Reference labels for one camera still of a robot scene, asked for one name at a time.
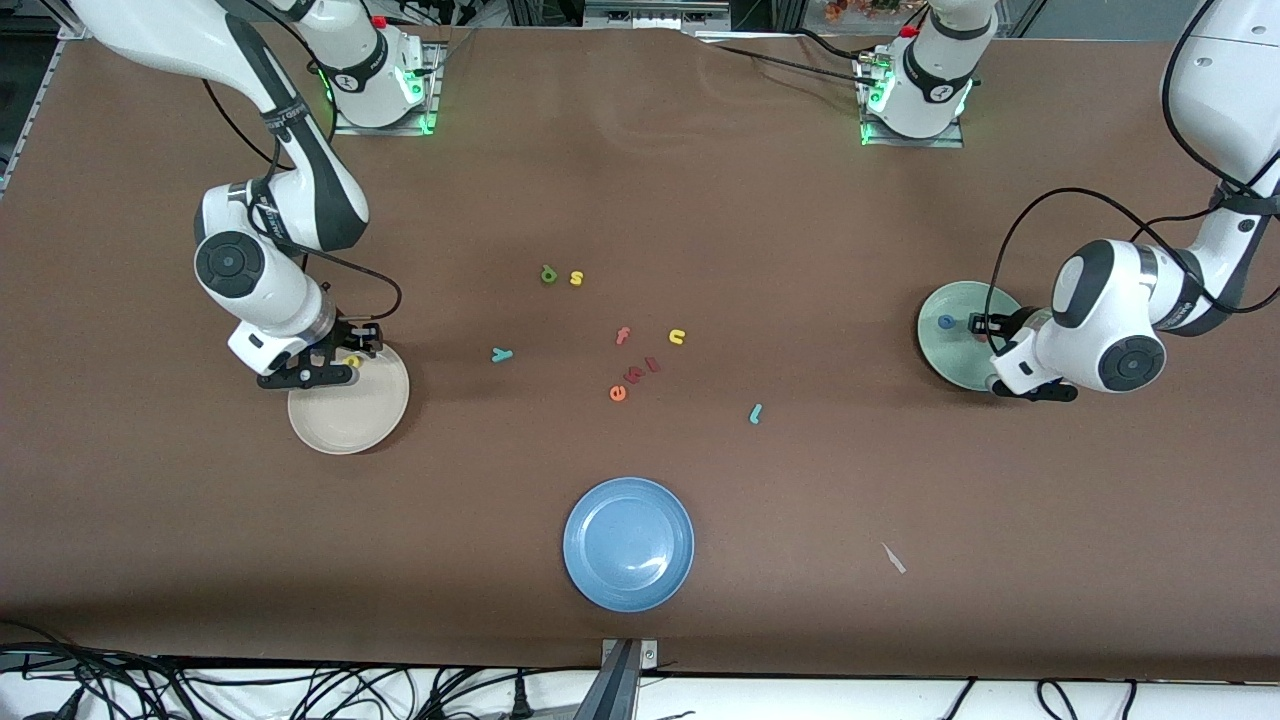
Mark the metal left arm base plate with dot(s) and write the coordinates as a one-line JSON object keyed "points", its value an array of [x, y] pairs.
{"points": [[950, 143]]}

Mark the black power plug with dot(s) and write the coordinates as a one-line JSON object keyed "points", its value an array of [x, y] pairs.
{"points": [[520, 700]]}

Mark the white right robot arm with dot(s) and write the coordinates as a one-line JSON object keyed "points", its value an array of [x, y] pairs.
{"points": [[280, 300]]}

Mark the brown table cover sheet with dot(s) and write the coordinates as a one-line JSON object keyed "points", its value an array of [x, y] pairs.
{"points": [[200, 560]]}

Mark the silver edge bracket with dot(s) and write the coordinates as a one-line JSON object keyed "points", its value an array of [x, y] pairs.
{"points": [[650, 655]]}

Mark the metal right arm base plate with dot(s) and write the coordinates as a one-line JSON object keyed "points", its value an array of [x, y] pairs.
{"points": [[345, 128]]}

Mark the white paper scrap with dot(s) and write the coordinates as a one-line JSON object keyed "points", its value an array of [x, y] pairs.
{"points": [[893, 558]]}

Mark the dark grey metal post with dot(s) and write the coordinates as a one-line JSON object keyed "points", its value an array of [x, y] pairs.
{"points": [[610, 695]]}

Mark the beige brown plate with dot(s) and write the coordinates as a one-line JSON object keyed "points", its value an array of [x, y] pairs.
{"points": [[345, 410]]}

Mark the grey metal box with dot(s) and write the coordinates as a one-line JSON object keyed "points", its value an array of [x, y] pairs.
{"points": [[650, 15]]}

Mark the blue plate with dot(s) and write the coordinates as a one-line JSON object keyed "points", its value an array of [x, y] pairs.
{"points": [[628, 544]]}

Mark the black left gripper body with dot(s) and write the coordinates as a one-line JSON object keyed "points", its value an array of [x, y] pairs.
{"points": [[1012, 327]]}

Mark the green plate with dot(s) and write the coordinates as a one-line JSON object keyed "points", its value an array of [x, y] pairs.
{"points": [[945, 360]]}

